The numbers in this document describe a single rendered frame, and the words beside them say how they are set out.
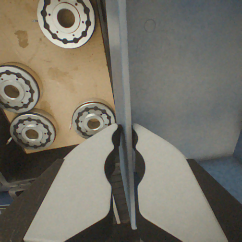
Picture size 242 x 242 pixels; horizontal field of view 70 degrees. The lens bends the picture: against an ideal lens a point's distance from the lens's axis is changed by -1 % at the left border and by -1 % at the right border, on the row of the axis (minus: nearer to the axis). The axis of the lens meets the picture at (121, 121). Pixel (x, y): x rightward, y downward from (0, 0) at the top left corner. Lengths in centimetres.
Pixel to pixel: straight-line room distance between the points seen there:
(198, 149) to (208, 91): 7
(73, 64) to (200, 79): 29
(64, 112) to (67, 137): 7
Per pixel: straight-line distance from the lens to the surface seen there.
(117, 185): 62
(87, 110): 41
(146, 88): 17
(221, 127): 23
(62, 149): 50
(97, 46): 40
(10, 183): 49
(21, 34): 43
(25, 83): 41
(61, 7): 37
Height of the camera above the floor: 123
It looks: 60 degrees down
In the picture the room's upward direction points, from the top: 167 degrees clockwise
